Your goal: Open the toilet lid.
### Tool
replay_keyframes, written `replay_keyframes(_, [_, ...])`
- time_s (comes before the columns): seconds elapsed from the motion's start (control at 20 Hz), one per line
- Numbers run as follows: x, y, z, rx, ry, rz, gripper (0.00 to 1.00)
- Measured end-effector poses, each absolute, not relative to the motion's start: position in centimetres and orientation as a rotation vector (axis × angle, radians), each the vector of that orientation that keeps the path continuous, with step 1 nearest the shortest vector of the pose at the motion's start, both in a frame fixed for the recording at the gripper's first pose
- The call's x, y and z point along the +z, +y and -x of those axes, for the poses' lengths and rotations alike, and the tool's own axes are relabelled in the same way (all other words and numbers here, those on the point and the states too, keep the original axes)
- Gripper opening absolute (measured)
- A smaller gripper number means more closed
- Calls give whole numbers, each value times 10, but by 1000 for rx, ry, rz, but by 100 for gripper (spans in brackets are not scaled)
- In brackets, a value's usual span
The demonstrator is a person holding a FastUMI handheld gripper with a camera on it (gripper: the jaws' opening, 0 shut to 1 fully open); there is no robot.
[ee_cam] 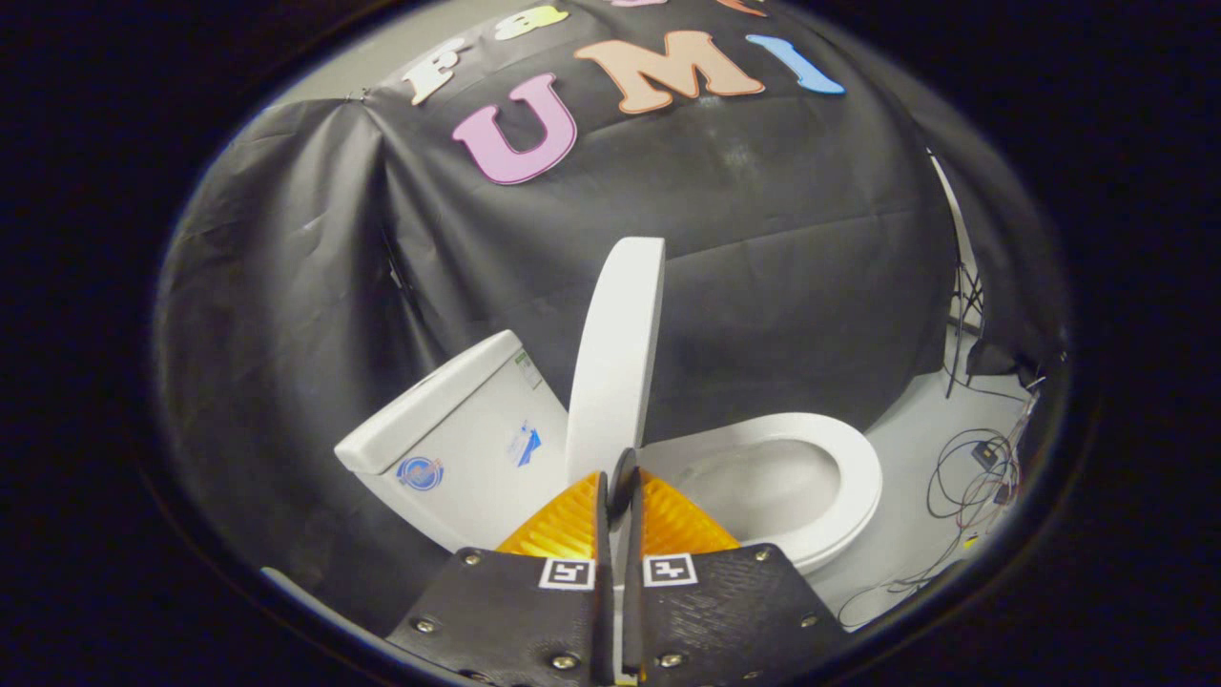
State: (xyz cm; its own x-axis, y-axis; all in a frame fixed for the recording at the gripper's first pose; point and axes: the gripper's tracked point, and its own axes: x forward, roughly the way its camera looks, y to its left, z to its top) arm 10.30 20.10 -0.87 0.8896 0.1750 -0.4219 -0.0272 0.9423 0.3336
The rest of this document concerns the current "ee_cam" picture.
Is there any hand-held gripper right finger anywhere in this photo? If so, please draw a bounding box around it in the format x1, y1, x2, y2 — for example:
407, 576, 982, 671
622, 468, 850, 687

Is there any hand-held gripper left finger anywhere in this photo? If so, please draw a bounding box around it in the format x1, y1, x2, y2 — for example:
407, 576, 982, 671
386, 470, 616, 687

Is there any black round pull tab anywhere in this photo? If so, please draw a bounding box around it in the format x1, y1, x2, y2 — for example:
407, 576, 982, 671
608, 448, 640, 522

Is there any white toilet lid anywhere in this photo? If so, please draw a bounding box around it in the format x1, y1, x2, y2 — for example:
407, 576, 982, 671
566, 237, 667, 489

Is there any white ceramic toilet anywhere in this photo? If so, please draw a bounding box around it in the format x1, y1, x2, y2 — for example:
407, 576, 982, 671
334, 330, 883, 579

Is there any white toilet tank cover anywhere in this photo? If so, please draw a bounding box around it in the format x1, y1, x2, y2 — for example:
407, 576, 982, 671
334, 330, 528, 475

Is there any black backdrop cloth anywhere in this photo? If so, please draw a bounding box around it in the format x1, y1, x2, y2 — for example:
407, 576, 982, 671
153, 0, 1069, 635

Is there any light stand tripod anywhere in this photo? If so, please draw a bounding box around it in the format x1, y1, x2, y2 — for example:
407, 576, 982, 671
927, 151, 988, 398

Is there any long black cable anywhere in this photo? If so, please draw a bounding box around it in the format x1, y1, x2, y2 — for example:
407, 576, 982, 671
838, 515, 1014, 628

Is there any looped thin black cable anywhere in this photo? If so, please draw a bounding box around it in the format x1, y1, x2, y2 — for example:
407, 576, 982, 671
927, 427, 1024, 524

